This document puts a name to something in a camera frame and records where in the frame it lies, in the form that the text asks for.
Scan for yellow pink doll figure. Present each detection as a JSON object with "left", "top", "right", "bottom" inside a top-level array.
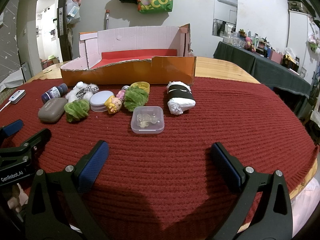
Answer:
[{"left": 104, "top": 86, "right": 129, "bottom": 114}]

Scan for white wardrobe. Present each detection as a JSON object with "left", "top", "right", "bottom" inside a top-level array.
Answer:
[{"left": 286, "top": 0, "right": 319, "bottom": 83}]

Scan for dark blue ink bottle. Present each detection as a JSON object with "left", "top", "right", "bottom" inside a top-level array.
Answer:
[{"left": 41, "top": 83, "right": 68, "bottom": 103}]

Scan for mop handle pole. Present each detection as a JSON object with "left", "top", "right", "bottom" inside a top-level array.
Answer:
[{"left": 104, "top": 9, "right": 110, "bottom": 30}]

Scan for wall mirror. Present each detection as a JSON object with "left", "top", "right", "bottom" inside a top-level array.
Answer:
[{"left": 212, "top": 0, "right": 238, "bottom": 36}]

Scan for orange cardboard box tray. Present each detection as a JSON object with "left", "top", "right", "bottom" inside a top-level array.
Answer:
[{"left": 60, "top": 24, "right": 196, "bottom": 86}]

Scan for dark cloth side table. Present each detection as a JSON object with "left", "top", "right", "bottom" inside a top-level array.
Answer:
[{"left": 213, "top": 41, "right": 311, "bottom": 98}]

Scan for green scrunchie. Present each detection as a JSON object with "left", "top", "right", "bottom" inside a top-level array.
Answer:
[
  {"left": 124, "top": 86, "right": 149, "bottom": 112},
  {"left": 64, "top": 99, "right": 90, "bottom": 122}
]

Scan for grey eye shadow case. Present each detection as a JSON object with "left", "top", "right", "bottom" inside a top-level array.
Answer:
[{"left": 38, "top": 98, "right": 68, "bottom": 124}]

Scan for white fluffy bunny hair clip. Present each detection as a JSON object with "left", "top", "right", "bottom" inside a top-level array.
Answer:
[{"left": 65, "top": 81, "right": 99, "bottom": 102}]

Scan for white black socks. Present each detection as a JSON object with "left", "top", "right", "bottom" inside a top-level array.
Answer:
[{"left": 167, "top": 81, "right": 196, "bottom": 115}]

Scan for red knitted table cloth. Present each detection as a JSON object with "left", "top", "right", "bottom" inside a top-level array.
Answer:
[{"left": 1, "top": 77, "right": 319, "bottom": 239}]

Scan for clear plastic small box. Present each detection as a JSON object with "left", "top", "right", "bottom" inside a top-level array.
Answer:
[{"left": 131, "top": 106, "right": 165, "bottom": 134}]

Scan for person's left hand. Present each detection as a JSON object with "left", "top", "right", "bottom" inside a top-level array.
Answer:
[{"left": 7, "top": 184, "right": 29, "bottom": 213}]

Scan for white round tin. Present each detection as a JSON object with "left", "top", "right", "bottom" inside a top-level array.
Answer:
[{"left": 89, "top": 90, "right": 114, "bottom": 112}]

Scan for black door frame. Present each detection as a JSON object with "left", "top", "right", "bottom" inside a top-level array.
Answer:
[{"left": 57, "top": 0, "right": 72, "bottom": 61}]

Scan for white square charger device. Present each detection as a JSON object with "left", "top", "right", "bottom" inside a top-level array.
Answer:
[{"left": 9, "top": 89, "right": 26, "bottom": 105}]

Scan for yellow bottle cap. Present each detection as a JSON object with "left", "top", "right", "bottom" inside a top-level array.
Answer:
[{"left": 131, "top": 81, "right": 150, "bottom": 94}]

